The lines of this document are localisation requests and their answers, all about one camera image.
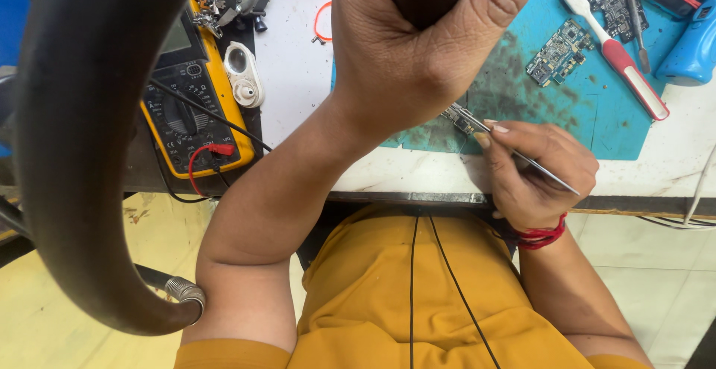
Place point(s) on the blue plastic chair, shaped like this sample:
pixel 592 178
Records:
pixel 11 22

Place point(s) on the small phone circuit board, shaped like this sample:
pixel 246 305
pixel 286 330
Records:
pixel 454 116

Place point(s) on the dark circuit board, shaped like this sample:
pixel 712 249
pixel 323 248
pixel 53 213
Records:
pixel 612 2

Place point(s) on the yellow digital multimeter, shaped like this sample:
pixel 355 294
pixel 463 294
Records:
pixel 168 128

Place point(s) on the white oval magnifier loupe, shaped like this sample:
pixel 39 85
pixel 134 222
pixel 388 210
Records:
pixel 243 75

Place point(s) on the red probe lead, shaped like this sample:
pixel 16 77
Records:
pixel 222 149

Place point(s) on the mustard yellow shirt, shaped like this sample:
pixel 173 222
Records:
pixel 363 302

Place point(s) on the person's left hand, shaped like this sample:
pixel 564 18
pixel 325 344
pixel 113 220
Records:
pixel 391 61

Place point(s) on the white and red toothbrush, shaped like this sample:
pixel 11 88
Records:
pixel 626 67

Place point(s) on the blue work mat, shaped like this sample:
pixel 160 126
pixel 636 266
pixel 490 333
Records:
pixel 593 117

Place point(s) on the blue plastic device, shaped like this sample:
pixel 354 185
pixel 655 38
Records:
pixel 691 50

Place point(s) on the black tube with metal spring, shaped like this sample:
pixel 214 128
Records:
pixel 183 290

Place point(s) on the person's right hand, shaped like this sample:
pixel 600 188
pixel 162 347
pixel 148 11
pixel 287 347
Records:
pixel 537 178

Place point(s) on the silver metal tweezers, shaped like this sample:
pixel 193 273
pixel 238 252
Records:
pixel 551 177

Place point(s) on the grey metal opening tool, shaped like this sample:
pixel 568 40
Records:
pixel 635 19

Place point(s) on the orange rubber band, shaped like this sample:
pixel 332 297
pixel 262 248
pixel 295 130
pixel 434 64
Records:
pixel 316 22

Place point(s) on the green circuit board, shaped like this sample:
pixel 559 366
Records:
pixel 559 53

